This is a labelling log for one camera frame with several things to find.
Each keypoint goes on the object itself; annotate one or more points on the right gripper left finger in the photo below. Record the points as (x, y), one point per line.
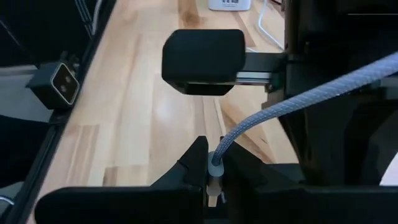
(180, 193)

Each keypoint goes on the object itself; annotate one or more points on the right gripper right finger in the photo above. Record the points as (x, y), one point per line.
(258, 199)

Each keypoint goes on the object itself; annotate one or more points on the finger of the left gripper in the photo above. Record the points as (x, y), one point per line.
(202, 59)

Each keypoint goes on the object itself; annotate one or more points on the white USB charging hub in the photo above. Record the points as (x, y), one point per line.
(230, 6)

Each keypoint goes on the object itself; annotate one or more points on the black table-level camera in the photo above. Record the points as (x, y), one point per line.
(63, 84)

